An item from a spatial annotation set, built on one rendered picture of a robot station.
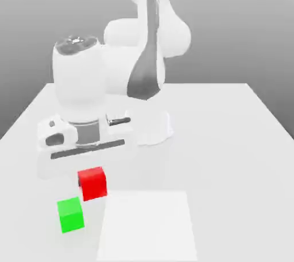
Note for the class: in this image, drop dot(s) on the small red cube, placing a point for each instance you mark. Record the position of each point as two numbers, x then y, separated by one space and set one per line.
93 184

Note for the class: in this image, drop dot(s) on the small green cube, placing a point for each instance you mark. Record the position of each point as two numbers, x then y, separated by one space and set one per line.
70 215

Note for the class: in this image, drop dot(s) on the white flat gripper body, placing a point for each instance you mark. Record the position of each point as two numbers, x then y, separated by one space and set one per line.
87 150

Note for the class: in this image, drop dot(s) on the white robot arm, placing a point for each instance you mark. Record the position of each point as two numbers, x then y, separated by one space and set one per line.
78 78

